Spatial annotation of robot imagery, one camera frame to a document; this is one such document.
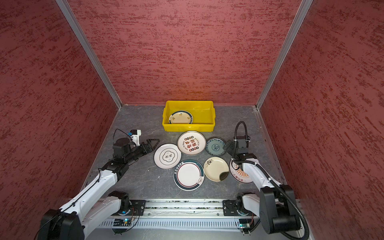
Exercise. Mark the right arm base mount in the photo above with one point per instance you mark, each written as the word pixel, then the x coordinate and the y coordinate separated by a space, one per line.
pixel 231 209

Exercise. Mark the large white plate green rim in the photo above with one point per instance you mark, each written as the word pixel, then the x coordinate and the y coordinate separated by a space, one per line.
pixel 189 175

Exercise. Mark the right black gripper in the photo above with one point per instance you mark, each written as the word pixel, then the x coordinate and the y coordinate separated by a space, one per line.
pixel 231 146

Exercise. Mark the right aluminium corner post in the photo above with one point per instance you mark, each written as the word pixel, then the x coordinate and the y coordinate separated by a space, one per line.
pixel 290 37

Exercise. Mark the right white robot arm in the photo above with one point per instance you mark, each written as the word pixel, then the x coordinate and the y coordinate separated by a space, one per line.
pixel 275 205

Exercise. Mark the white plate quatrefoil outline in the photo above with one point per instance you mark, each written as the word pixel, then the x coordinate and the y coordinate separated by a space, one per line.
pixel 167 156

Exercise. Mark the yellow plastic bin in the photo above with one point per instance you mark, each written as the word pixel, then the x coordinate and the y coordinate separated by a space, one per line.
pixel 184 116

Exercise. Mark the small teal patterned plate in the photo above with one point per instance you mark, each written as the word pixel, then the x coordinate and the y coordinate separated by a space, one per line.
pixel 215 146

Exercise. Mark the left aluminium corner post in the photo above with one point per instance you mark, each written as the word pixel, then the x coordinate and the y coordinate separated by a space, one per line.
pixel 79 33

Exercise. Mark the white plate green red rim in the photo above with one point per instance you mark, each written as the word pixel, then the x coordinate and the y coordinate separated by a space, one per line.
pixel 189 115

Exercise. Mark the white plate orange sunburst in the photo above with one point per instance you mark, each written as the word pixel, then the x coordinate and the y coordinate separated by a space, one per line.
pixel 238 174

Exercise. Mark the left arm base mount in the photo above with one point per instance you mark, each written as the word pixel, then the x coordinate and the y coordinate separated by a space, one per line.
pixel 135 207

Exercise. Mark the aluminium mounting rail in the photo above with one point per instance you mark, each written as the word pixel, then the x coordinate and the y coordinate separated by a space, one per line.
pixel 189 214

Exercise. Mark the cream plate dark brush mark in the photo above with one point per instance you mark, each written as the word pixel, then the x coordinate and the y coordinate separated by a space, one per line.
pixel 216 169

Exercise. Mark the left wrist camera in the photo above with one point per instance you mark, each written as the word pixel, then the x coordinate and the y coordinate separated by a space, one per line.
pixel 135 136

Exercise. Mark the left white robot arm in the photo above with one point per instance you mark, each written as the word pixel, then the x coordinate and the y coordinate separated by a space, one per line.
pixel 76 219

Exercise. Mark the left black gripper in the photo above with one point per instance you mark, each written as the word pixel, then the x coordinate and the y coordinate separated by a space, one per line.
pixel 151 148

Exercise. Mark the aluminium corner post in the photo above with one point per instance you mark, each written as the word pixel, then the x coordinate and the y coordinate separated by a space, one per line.
pixel 79 33
pixel 290 37

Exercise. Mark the white plate red characters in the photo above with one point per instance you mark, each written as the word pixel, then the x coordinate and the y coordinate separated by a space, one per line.
pixel 191 143

